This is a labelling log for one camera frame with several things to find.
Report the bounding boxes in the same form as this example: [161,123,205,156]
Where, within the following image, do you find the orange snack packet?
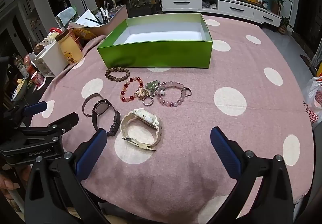
[72,28,97,43]

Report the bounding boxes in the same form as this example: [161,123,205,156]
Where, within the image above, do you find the yellow bear bottle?
[55,29,83,64]

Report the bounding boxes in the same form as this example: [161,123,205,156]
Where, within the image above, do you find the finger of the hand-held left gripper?
[5,101,48,127]
[48,112,79,135]

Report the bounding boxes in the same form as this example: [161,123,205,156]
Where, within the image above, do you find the brown bead bracelet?
[105,67,131,82]

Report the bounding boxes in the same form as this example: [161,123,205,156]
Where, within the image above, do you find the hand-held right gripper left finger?
[24,128,108,224]

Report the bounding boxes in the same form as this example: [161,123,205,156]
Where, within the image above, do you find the red pink bead bracelet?
[119,77,148,103]

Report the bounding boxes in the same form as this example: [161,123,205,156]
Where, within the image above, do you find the cream white wristwatch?
[120,108,163,151]

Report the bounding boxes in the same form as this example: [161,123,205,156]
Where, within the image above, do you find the green cardboard box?
[97,13,213,69]

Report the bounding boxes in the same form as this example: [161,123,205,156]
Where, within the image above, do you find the person's left hand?
[0,166,26,200]

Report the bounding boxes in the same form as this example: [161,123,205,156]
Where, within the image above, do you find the black wristwatch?
[91,99,121,137]

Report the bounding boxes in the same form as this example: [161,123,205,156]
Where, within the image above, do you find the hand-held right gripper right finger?
[210,127,295,224]

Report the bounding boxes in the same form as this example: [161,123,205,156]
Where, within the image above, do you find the pink pen holder box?
[69,4,129,35]

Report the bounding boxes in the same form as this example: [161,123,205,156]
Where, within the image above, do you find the white plastic shopping bag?
[302,76,322,129]

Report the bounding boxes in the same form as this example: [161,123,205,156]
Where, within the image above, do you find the small potted floor plant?
[279,16,293,35]

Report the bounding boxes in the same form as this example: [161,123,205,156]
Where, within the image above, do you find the white television cabinet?
[160,0,282,27]

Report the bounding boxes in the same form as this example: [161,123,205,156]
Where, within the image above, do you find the potted plant in brown pot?
[270,0,286,15]

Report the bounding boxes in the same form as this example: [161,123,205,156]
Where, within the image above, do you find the potted plant in black planter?
[129,0,161,15]

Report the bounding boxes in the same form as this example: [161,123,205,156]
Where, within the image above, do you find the purple bead bracelet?
[157,81,193,111]

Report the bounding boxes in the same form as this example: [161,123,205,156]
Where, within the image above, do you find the pink polka dot tablecloth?
[30,14,316,224]

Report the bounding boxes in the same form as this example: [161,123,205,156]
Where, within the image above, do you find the white plastic basket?
[33,41,69,77]

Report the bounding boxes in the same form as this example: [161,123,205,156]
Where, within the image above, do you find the mesh band wristwatch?
[82,93,105,118]

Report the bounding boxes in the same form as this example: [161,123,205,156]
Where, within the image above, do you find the grey green cloth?
[55,7,77,25]

